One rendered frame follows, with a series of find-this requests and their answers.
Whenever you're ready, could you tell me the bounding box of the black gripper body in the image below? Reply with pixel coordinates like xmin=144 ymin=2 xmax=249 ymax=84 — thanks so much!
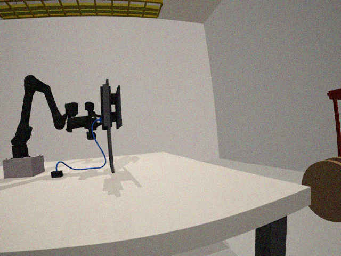
xmin=75 ymin=101 xmax=96 ymax=140

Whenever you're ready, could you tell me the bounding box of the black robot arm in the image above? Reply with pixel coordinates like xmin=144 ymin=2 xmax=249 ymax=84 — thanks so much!
xmin=11 ymin=75 xmax=78 ymax=159

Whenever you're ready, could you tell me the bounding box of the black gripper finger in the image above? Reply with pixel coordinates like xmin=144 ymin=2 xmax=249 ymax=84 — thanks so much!
xmin=91 ymin=111 xmax=102 ymax=118
xmin=93 ymin=122 xmax=102 ymax=130

